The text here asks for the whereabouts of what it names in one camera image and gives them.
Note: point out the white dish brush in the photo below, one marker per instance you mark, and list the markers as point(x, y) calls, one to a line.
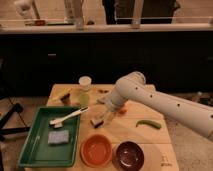
point(58, 122)

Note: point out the orange tomato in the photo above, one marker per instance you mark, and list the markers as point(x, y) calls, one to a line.
point(122, 111)

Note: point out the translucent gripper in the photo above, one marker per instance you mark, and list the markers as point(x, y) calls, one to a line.
point(107, 116)

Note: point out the dark purple bowl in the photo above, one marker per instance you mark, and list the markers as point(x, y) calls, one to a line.
point(129, 156)

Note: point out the green plastic tray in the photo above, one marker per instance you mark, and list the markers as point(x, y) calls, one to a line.
point(48, 147)

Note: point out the blue sponge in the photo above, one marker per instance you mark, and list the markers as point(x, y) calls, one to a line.
point(58, 137)

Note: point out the black chair base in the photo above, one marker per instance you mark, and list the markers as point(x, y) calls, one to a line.
point(7, 123)

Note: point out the green pepper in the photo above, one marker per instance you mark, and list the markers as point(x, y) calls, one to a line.
point(151, 123)

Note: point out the white paper cup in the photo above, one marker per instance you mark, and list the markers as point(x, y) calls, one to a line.
point(85, 83)

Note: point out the orange bowl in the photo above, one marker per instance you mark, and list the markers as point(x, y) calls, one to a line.
point(96, 151)

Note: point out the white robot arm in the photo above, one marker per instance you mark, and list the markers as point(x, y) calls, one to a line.
point(197, 117)

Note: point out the light blue cloth piece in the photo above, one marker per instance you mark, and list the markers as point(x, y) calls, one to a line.
point(101, 100)

